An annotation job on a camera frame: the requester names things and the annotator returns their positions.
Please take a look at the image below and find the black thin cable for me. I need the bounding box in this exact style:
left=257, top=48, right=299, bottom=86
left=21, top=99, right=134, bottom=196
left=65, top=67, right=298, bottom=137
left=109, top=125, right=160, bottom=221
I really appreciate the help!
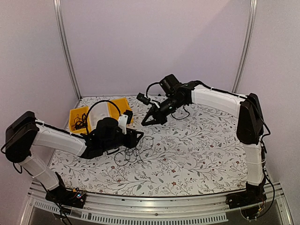
left=71, top=112, right=90, bottom=131

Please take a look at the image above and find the back aluminium floor rail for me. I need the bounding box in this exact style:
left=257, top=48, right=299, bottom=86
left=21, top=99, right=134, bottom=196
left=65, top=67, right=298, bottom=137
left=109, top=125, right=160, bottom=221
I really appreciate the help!
left=79, top=93, right=233, bottom=98

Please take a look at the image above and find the black cable pile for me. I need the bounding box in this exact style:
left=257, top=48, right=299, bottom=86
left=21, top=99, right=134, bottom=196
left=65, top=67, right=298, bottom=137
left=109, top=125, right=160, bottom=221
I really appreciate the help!
left=113, top=135, right=155, bottom=167

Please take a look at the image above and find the left yellow plastic bin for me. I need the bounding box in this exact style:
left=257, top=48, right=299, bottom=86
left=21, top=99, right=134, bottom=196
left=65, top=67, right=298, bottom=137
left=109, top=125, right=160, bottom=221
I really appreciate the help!
left=68, top=106, right=91, bottom=134

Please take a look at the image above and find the right aluminium corner post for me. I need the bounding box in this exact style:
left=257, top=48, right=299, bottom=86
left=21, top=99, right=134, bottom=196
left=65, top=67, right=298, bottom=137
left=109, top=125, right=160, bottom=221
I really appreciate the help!
left=232, top=0, right=257, bottom=93

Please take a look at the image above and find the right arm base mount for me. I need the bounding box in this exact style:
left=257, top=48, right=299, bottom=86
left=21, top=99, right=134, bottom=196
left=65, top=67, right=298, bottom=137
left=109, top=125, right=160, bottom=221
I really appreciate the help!
left=225, top=183, right=267, bottom=220

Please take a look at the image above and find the floral table cloth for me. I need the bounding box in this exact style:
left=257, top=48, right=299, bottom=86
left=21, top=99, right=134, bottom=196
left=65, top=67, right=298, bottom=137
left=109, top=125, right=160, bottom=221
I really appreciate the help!
left=50, top=97, right=248, bottom=196

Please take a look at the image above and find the left aluminium corner post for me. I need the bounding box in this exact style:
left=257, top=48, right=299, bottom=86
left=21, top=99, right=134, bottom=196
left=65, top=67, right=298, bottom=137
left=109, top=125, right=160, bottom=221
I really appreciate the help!
left=53, top=0, right=82, bottom=100

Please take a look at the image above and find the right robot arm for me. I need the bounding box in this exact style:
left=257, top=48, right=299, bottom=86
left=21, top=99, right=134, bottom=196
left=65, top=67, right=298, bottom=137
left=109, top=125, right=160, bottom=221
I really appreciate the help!
left=136, top=74, right=268, bottom=204

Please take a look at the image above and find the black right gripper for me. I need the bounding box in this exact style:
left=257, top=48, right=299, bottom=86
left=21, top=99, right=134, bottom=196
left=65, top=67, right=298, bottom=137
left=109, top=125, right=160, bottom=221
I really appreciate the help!
left=141, top=95, right=185, bottom=126

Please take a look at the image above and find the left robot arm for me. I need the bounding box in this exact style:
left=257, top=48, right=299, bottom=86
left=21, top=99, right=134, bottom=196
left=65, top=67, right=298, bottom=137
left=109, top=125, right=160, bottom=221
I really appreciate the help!
left=1, top=111, right=144, bottom=203

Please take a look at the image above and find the aluminium corner post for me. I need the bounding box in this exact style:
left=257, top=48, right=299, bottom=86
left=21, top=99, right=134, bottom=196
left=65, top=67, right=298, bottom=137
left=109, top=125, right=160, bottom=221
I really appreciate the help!
left=232, top=0, right=257, bottom=93
left=53, top=0, right=82, bottom=100

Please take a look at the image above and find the aluminium front rail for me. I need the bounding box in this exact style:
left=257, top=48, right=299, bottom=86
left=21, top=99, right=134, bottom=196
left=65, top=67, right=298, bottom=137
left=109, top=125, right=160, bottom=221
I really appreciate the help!
left=21, top=181, right=295, bottom=225

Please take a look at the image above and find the white translucent plastic bin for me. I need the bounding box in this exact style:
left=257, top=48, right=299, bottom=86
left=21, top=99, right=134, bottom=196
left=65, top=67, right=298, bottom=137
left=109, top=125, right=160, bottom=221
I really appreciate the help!
left=88, top=102, right=110, bottom=130

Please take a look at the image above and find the yellow plastic bin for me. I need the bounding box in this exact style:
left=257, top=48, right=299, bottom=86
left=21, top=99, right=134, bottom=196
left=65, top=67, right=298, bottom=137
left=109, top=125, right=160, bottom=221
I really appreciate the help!
left=107, top=97, right=133, bottom=124
left=68, top=106, right=91, bottom=134

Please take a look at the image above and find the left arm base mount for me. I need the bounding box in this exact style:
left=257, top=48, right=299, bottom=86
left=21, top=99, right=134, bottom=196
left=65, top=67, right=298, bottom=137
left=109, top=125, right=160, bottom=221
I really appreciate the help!
left=45, top=172, right=86, bottom=209

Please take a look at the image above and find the right yellow plastic bin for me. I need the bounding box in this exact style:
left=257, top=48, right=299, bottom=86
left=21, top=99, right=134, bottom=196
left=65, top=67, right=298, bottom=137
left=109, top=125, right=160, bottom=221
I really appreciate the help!
left=107, top=97, right=133, bottom=124

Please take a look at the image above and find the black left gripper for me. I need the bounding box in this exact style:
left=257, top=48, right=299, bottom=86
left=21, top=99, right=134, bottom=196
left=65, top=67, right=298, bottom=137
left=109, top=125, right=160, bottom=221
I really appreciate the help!
left=101, top=128, right=143, bottom=153

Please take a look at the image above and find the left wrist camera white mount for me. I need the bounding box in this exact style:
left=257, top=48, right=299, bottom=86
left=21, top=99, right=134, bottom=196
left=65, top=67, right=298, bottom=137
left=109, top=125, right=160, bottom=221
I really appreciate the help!
left=118, top=110, right=133, bottom=135

